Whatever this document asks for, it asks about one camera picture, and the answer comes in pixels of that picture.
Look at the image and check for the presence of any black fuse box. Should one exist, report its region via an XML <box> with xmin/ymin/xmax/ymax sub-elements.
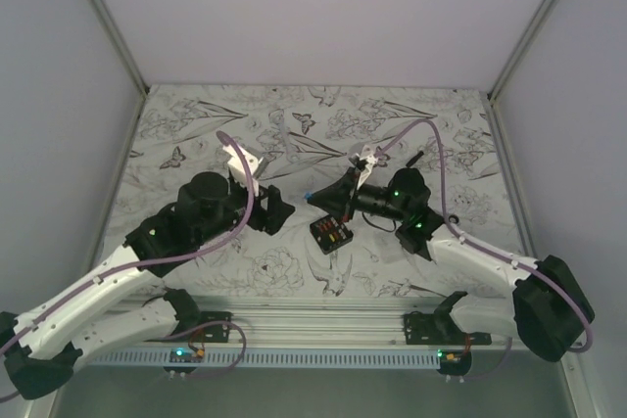
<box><xmin>310</xmin><ymin>215</ymin><xmax>354</xmax><ymax>255</ymax></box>

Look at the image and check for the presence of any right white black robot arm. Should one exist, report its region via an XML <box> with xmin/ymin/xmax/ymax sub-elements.
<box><xmin>307</xmin><ymin>168</ymin><xmax>595</xmax><ymax>362</ymax></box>

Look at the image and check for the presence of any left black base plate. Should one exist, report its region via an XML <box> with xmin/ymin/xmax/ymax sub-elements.
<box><xmin>149</xmin><ymin>310</ymin><xmax>233</xmax><ymax>343</ymax></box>

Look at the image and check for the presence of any aluminium frame post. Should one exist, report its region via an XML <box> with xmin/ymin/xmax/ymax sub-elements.
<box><xmin>87</xmin><ymin>0</ymin><xmax>150</xmax><ymax>97</ymax></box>
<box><xmin>487</xmin><ymin>0</ymin><xmax>559</xmax><ymax>103</ymax></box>

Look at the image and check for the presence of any right green controller board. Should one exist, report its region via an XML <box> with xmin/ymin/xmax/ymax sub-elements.
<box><xmin>437</xmin><ymin>349</ymin><xmax>472</xmax><ymax>378</ymax></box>

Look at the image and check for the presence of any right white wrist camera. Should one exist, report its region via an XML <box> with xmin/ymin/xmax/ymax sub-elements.
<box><xmin>347</xmin><ymin>143</ymin><xmax>389</xmax><ymax>184</ymax></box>

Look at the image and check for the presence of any slotted grey cable duct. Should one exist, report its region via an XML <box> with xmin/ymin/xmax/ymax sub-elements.
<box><xmin>92</xmin><ymin>347</ymin><xmax>439</xmax><ymax>370</ymax></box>

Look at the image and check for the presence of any aluminium mounting rail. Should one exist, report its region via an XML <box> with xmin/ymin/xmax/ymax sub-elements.
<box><xmin>46</xmin><ymin>294</ymin><xmax>584</xmax><ymax>348</ymax></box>

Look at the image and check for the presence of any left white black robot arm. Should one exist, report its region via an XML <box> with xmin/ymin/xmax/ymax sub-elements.
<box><xmin>1</xmin><ymin>171</ymin><xmax>295</xmax><ymax>400</ymax></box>

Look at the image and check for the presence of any silver open-end wrench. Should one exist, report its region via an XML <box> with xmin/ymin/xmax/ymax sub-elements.
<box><xmin>268</xmin><ymin>109</ymin><xmax>300</xmax><ymax>163</ymax></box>

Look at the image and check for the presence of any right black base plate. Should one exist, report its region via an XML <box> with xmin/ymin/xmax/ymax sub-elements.
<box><xmin>403</xmin><ymin>311</ymin><xmax>492</xmax><ymax>346</ymax></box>

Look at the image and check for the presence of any small black screwdriver bit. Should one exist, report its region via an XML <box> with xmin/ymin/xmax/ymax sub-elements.
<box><xmin>406</xmin><ymin>151</ymin><xmax>424</xmax><ymax>167</ymax></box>

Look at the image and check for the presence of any green controller board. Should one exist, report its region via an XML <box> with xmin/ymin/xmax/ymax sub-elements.
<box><xmin>437</xmin><ymin>349</ymin><xmax>472</xmax><ymax>378</ymax></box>
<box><xmin>164</xmin><ymin>347</ymin><xmax>205</xmax><ymax>379</ymax></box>

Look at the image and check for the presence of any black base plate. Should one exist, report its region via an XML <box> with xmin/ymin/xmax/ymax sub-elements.
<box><xmin>403</xmin><ymin>311</ymin><xmax>492</xmax><ymax>346</ymax></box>
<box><xmin>149</xmin><ymin>310</ymin><xmax>233</xmax><ymax>343</ymax></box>

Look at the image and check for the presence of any left green controller board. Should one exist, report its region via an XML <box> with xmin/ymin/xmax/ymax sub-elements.
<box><xmin>164</xmin><ymin>347</ymin><xmax>205</xmax><ymax>379</ymax></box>

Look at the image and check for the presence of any purple cable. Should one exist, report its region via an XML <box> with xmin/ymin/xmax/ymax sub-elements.
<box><xmin>376</xmin><ymin>118</ymin><xmax>597</xmax><ymax>353</ymax></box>
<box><xmin>0</xmin><ymin>130</ymin><xmax>259</xmax><ymax>402</ymax></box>

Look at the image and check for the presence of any left aluminium frame post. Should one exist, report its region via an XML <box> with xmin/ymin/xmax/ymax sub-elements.
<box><xmin>87</xmin><ymin>0</ymin><xmax>150</xmax><ymax>97</ymax></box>

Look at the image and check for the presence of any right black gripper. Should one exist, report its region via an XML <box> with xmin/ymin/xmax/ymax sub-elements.
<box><xmin>307</xmin><ymin>166</ymin><xmax>407</xmax><ymax>223</ymax></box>

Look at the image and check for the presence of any right aluminium frame post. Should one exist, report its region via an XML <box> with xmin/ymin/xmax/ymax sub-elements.
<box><xmin>487</xmin><ymin>0</ymin><xmax>559</xmax><ymax>103</ymax></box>

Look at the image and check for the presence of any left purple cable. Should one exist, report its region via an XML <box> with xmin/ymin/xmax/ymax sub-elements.
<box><xmin>0</xmin><ymin>130</ymin><xmax>259</xmax><ymax>402</ymax></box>

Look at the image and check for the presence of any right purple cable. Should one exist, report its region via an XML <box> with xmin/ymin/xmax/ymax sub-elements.
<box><xmin>376</xmin><ymin>118</ymin><xmax>597</xmax><ymax>353</ymax></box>

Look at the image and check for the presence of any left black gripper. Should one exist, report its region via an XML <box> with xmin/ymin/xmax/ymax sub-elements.
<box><xmin>196</xmin><ymin>174</ymin><xmax>295</xmax><ymax>246</ymax></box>

